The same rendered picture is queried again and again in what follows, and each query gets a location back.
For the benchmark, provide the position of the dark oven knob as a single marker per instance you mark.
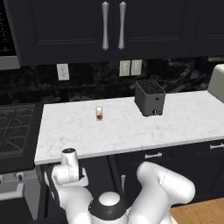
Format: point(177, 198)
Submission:
point(19, 176)

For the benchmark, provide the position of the dark base cupboard door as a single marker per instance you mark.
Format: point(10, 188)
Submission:
point(207, 178)
point(128, 180)

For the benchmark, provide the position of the silver extractor hood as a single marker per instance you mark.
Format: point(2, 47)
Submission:
point(7, 38)

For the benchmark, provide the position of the cream rounded appliance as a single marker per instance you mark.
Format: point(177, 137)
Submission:
point(217, 83)

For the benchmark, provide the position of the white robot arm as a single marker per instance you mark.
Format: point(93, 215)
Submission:
point(157, 189)

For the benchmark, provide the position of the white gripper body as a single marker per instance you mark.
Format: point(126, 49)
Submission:
point(83, 180)

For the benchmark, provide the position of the dark grey toaster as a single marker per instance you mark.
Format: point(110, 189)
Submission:
point(151, 100)

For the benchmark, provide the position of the black gas hob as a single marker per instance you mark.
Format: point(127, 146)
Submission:
point(16, 131)

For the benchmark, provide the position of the narrow dark wall cupboard door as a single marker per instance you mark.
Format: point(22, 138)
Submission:
point(210, 26)

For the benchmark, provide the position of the white wall switch plate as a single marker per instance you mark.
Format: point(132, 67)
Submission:
point(124, 68)
point(136, 67)

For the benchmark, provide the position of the white wall socket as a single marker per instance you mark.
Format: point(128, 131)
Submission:
point(63, 71)

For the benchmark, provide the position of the small glass jar red contents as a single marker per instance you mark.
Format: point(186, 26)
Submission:
point(99, 114)

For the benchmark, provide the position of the dark drawer front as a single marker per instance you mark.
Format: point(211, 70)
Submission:
point(172, 156)
point(208, 151)

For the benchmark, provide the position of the silver oven front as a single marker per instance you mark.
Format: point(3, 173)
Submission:
point(20, 204)

